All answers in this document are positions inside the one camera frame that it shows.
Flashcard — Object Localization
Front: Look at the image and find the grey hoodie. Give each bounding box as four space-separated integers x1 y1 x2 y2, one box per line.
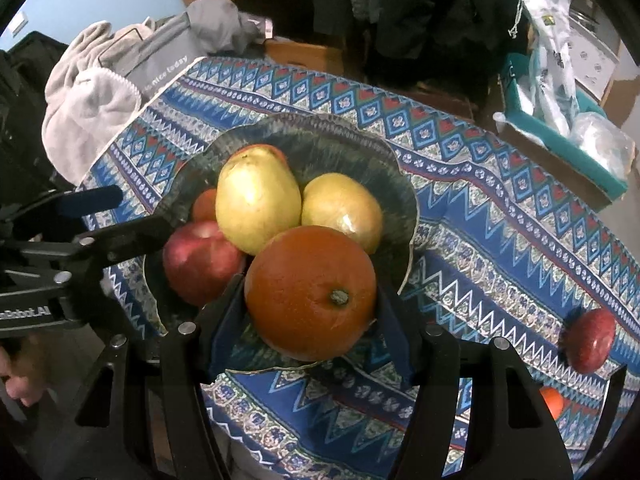
187 0 276 56

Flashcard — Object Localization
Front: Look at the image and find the blue patterned tablecloth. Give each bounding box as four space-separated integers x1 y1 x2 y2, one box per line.
80 55 640 480

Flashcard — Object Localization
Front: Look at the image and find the dark glass bowl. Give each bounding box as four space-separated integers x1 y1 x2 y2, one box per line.
142 112 420 373

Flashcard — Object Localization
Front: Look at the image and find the person's left hand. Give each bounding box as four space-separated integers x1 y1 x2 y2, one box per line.
0 332 48 408

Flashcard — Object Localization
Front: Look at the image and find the small orange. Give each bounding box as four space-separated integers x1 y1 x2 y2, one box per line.
191 188 221 223

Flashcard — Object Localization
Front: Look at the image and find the beige towel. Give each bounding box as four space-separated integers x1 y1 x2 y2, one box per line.
42 20 116 171

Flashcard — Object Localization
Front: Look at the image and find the clear plastic bag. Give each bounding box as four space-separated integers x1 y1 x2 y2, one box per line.
567 111 636 181

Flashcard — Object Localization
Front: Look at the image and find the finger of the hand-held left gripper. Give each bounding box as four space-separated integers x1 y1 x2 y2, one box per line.
15 185 123 231
10 212 176 286

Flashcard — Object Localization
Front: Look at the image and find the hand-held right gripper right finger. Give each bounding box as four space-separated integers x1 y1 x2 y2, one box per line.
372 285 576 480

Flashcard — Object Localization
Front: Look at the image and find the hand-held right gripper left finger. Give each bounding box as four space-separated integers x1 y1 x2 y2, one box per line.
42 272 248 480

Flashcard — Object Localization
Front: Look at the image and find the white printed box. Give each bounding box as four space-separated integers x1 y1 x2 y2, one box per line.
567 30 618 98

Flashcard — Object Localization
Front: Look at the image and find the yellow-green mango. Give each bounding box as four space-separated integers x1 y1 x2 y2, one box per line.
215 150 303 256

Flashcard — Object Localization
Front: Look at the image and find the black bag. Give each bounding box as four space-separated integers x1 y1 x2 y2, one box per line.
0 30 71 201

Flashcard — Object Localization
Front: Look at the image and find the large orange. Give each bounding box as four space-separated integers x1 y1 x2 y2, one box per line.
244 225 378 363

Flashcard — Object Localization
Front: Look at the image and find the grey fabric bag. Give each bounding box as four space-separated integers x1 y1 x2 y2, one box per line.
107 25 203 96

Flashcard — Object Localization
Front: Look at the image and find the wooden drawer box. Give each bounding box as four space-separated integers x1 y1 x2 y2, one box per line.
265 40 346 78

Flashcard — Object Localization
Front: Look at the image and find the brown cardboard box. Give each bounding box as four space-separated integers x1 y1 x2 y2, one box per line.
400 80 481 121

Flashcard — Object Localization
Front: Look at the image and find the large cardboard box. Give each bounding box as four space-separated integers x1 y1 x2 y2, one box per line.
492 110 616 211

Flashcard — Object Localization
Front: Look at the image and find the yellow apple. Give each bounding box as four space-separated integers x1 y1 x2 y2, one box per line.
301 172 384 256

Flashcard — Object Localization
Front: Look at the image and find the white printed drawstring bag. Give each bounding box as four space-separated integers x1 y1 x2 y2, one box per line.
505 0 581 136

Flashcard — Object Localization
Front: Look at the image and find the wooden shelf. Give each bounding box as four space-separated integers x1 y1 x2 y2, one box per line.
537 0 631 106

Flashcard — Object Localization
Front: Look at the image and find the teal box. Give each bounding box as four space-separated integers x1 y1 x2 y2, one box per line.
502 52 630 201

